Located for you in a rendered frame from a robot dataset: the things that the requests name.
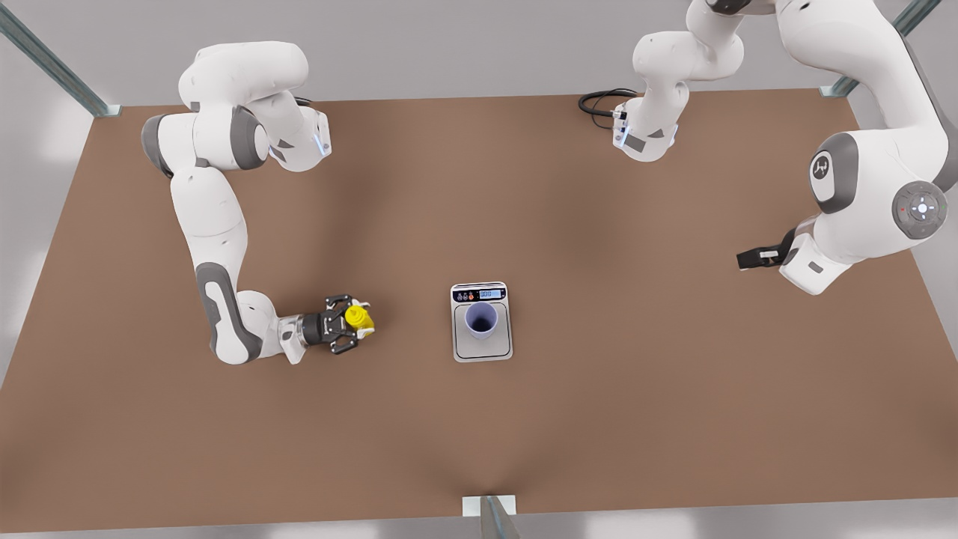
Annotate purple cup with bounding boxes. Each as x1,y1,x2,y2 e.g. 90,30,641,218
464,302,499,341

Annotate grey digital kitchen scale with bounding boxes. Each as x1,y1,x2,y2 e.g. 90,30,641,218
451,281,514,363

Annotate silver frame post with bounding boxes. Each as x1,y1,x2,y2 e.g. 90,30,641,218
0,6,122,119
819,0,943,99
462,495,519,539

